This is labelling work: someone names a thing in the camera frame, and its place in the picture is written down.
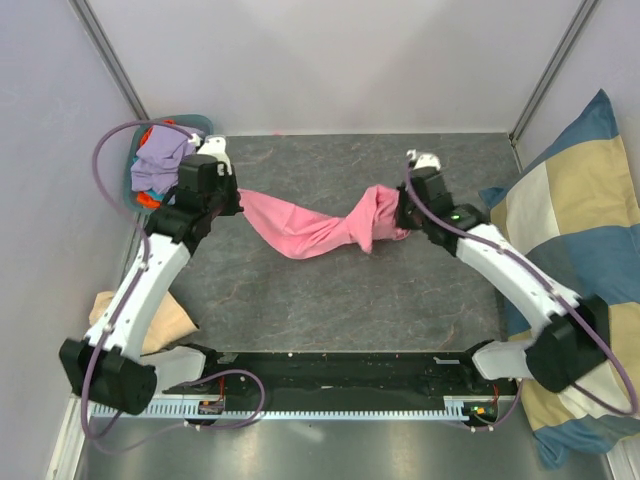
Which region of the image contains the pink t shirt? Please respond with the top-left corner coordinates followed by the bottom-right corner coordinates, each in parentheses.
top-left (240, 185), bottom-right (409, 260)

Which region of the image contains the lilac t shirt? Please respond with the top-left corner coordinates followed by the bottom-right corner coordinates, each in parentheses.
top-left (130, 125), bottom-right (204, 195)

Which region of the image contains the orange t shirt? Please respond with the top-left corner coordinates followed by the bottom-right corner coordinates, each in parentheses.
top-left (130, 126), bottom-right (182, 209)

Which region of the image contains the left aluminium frame post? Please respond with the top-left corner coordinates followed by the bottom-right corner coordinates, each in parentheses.
top-left (68, 0), bottom-right (149, 120)

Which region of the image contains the right aluminium frame post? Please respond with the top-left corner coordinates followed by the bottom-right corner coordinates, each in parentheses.
top-left (508, 0), bottom-right (600, 147)

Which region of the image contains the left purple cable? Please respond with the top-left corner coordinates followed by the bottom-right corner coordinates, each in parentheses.
top-left (79, 119), bottom-right (201, 454)

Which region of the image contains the light blue cable duct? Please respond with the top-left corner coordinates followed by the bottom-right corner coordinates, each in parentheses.
top-left (92, 396), bottom-right (501, 421)

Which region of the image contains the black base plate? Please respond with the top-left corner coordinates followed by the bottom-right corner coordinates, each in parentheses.
top-left (160, 351), bottom-right (517, 413)

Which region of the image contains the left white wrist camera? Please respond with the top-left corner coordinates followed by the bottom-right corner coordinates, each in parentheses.
top-left (195, 135), bottom-right (234, 176)

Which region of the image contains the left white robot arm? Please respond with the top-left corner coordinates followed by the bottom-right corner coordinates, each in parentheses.
top-left (59, 149), bottom-right (241, 415)

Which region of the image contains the beige cloth bag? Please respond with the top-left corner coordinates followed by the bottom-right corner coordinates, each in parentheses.
top-left (89, 291), bottom-right (199, 355)

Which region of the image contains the teal plastic laundry basket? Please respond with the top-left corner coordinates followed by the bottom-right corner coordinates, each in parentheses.
top-left (122, 114), bottom-right (214, 214)

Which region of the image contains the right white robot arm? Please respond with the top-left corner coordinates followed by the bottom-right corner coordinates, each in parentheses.
top-left (396, 161), bottom-right (610, 394)

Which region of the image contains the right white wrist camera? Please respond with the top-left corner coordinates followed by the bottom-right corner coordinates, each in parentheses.
top-left (406, 149), bottom-right (441, 171)

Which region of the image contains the blue cream checked pillow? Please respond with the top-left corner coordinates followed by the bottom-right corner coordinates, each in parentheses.
top-left (479, 90), bottom-right (639, 469)

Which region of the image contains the aluminium frame post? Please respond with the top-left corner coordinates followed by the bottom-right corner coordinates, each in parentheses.
top-left (68, 0), bottom-right (149, 120)
top-left (508, 0), bottom-right (600, 147)

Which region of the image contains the teal t shirt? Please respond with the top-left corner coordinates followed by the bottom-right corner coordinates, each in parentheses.
top-left (131, 156), bottom-right (177, 209)

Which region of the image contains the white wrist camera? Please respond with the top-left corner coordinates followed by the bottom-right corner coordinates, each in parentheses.
top-left (195, 135), bottom-right (234, 176)
top-left (406, 149), bottom-right (441, 171)

